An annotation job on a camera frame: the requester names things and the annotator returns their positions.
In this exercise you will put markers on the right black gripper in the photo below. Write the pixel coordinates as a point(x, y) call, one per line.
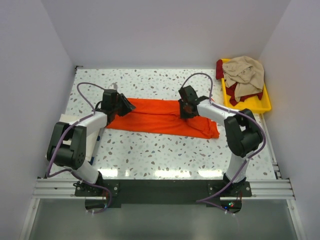
point(182, 115)

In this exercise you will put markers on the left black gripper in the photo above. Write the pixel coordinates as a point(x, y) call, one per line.
point(128, 107)

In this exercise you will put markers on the orange t shirt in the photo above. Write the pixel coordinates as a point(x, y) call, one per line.
point(159, 116)

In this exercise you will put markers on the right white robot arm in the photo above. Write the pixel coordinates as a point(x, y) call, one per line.
point(244, 136)

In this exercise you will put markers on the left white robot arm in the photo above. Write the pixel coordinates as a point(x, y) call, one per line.
point(67, 147)

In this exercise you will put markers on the dark red t shirt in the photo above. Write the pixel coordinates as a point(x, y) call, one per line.
point(230, 91)

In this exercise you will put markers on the folded cream t shirt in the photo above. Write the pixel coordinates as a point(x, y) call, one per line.
point(70, 119)

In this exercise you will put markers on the beige t shirt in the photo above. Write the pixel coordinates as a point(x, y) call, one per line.
point(247, 72)

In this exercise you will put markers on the yellow plastic tray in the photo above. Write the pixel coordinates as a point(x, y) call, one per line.
point(256, 105)

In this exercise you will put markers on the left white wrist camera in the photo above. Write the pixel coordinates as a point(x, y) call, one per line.
point(114, 86)

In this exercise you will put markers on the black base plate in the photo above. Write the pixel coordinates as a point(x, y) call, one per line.
point(118, 192)

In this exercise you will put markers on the aluminium frame rail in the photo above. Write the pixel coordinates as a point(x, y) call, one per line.
point(47, 188)

